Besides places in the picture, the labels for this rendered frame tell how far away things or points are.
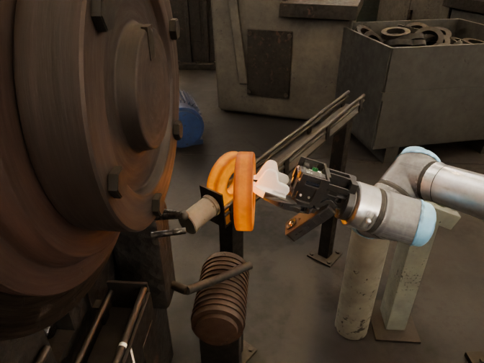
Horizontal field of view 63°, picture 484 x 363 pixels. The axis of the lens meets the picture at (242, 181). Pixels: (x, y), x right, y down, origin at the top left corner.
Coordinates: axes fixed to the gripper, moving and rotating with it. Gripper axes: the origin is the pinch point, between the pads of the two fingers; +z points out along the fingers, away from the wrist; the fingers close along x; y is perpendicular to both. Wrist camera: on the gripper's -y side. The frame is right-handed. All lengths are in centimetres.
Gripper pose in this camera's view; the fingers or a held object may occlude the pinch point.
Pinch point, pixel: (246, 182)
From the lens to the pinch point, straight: 76.0
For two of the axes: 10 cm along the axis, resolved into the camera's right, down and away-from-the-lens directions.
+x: -0.7, 5.1, -8.6
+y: 2.8, -8.1, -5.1
